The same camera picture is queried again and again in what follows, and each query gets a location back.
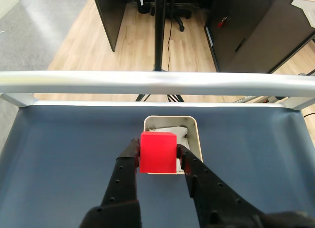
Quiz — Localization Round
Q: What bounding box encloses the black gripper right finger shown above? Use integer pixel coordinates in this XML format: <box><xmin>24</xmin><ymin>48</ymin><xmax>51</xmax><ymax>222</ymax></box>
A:
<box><xmin>175</xmin><ymin>144</ymin><xmax>315</xmax><ymax>228</ymax></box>

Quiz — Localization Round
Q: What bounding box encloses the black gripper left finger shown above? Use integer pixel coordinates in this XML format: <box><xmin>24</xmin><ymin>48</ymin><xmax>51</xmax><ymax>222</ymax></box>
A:
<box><xmin>78</xmin><ymin>137</ymin><xmax>143</xmax><ymax>228</ymax></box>

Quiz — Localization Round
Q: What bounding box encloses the red cube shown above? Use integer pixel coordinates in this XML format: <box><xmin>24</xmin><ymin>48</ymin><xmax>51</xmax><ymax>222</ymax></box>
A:
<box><xmin>139</xmin><ymin>131</ymin><xmax>178</xmax><ymax>175</ymax></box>

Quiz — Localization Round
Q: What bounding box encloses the white square box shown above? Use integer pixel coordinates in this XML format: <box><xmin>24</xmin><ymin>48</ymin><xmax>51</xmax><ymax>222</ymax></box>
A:
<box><xmin>143</xmin><ymin>115</ymin><xmax>204</xmax><ymax>176</ymax></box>

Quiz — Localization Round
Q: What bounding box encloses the dark blue-grey table mat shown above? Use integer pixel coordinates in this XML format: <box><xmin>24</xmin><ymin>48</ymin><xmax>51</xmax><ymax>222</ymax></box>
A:
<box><xmin>0</xmin><ymin>104</ymin><xmax>315</xmax><ymax>228</ymax></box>

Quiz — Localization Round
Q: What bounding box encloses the black stand pole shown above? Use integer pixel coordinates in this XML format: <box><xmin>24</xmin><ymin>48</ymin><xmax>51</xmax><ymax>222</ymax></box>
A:
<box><xmin>134</xmin><ymin>0</ymin><xmax>186</xmax><ymax>102</ymax></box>

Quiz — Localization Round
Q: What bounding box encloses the dark grey cabinet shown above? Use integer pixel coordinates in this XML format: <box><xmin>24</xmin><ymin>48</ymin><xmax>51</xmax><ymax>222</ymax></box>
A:
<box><xmin>203</xmin><ymin>0</ymin><xmax>315</xmax><ymax>74</ymax></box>

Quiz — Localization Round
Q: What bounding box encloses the dark desk side panel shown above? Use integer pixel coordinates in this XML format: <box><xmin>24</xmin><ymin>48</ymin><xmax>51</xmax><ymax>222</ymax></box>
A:
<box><xmin>91</xmin><ymin>0</ymin><xmax>129</xmax><ymax>53</ymax></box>

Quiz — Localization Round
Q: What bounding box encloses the black office chair base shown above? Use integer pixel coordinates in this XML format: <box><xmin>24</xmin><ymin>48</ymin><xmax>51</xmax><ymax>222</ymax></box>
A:
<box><xmin>150</xmin><ymin>0</ymin><xmax>192</xmax><ymax>32</ymax></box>

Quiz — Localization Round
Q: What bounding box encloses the black cylindrical bin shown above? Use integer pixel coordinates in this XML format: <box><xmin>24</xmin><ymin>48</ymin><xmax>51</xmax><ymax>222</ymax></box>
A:
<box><xmin>137</xmin><ymin>0</ymin><xmax>152</xmax><ymax>14</ymax></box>

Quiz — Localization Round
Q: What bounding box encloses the silver metal frame rail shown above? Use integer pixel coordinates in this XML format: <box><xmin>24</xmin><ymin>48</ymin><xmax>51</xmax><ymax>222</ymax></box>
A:
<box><xmin>0</xmin><ymin>70</ymin><xmax>315</xmax><ymax>111</ymax></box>

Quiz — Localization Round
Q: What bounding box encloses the thin black floor cable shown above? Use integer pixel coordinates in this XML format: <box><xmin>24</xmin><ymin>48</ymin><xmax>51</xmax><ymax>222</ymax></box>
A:
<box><xmin>166</xmin><ymin>16</ymin><xmax>173</xmax><ymax>71</ymax></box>

